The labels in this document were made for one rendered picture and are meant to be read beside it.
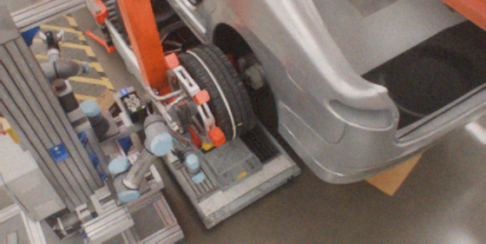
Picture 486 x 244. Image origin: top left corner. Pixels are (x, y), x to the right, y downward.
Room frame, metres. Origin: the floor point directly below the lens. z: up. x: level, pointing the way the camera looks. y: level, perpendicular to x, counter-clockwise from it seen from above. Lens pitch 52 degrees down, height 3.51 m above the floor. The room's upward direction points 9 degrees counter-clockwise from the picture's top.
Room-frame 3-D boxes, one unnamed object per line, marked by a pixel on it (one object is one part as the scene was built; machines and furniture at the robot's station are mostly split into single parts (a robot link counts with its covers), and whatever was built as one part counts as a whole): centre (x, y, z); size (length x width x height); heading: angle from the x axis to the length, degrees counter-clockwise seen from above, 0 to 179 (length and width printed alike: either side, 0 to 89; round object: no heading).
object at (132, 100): (2.48, 0.60, 0.51); 0.20 x 0.14 x 0.13; 22
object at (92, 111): (2.10, 0.79, 0.98); 0.13 x 0.12 x 0.14; 97
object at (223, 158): (2.20, -0.01, 0.32); 0.40 x 0.30 x 0.28; 24
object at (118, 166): (1.63, 0.60, 0.98); 0.13 x 0.12 x 0.14; 15
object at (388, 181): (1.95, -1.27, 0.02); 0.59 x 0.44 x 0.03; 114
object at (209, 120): (2.13, 0.15, 0.85); 0.54 x 0.07 x 0.54; 24
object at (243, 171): (2.16, -0.03, 0.13); 0.50 x 0.36 x 0.10; 24
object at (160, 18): (3.70, 0.41, 0.39); 0.66 x 0.66 x 0.24
